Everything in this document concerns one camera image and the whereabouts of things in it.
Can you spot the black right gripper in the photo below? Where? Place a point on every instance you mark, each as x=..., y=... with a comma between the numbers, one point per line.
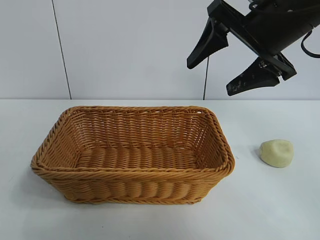
x=272, y=22

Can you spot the brown woven wicker basket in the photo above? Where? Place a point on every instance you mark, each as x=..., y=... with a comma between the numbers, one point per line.
x=132, y=180

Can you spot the pale yellow egg yolk pastry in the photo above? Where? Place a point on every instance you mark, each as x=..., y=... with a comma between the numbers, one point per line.
x=276, y=153

